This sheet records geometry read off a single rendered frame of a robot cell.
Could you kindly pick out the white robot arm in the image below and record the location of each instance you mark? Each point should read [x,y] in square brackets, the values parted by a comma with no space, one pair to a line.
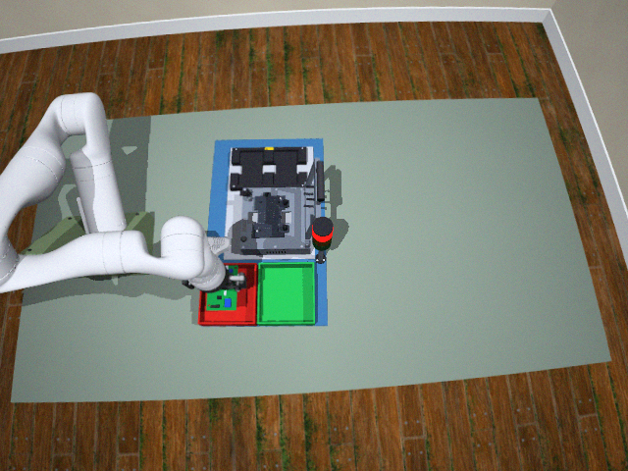
[33,174]

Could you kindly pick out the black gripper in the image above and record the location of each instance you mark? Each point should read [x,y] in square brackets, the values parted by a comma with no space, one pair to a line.
[240,280]

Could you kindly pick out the red bin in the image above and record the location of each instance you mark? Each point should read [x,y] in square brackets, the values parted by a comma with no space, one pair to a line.
[245,312]

